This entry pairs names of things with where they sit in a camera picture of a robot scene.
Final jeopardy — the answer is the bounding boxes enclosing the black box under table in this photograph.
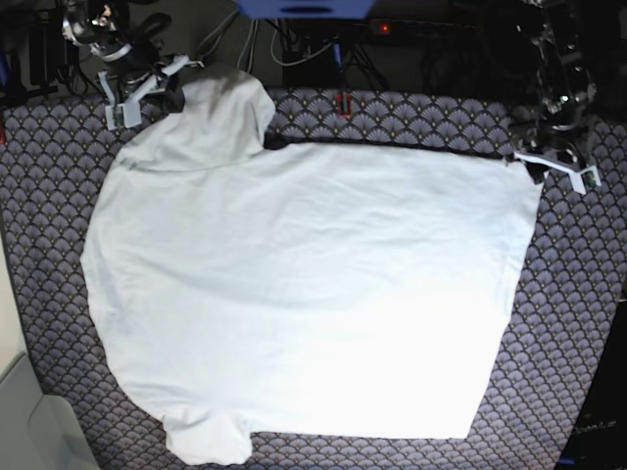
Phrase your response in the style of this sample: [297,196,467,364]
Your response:
[282,49,340,88]

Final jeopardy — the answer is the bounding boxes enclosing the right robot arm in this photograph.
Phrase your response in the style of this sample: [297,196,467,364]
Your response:
[62,1,201,127]

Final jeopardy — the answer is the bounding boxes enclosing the black power strip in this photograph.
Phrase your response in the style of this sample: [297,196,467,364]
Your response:
[368,19,477,37]

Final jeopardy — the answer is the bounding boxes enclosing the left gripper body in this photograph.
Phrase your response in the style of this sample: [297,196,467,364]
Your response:
[526,123,587,162]

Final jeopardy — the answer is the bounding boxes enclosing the white cable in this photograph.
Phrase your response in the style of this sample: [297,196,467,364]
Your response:
[237,19,261,74]

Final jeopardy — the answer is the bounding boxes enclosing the red table clamp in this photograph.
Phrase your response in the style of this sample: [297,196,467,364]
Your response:
[336,93,353,118]

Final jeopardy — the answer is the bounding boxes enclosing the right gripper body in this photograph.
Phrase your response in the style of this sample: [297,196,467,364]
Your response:
[100,41,161,98]

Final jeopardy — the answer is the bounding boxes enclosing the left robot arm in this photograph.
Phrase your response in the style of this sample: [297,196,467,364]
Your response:
[512,1,601,195]

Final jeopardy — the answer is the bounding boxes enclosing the black stand left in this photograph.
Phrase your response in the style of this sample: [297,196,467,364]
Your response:
[21,3,78,98]

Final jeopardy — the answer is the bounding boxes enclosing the white T-shirt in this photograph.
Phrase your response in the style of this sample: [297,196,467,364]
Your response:
[80,70,542,465]

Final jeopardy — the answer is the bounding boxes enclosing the grey plastic bin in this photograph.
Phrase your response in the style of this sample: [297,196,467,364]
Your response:
[1,354,99,469]

